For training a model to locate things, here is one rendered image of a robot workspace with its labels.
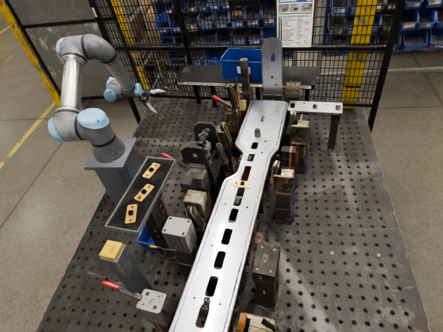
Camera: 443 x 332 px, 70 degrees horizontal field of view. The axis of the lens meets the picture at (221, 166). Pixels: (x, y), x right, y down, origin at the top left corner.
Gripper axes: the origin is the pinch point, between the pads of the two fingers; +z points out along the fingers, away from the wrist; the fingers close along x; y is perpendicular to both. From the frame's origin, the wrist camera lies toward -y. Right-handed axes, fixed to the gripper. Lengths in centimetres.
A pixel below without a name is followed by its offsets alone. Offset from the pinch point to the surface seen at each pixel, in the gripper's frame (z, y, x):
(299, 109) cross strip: 71, 47, 30
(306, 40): 67, 21, 69
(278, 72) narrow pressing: 55, 35, 44
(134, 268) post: 11, 111, -47
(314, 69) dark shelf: 80, 20, 56
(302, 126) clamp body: 68, 66, 23
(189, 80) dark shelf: 12.1, 0.1, 19.9
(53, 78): -125, -193, -45
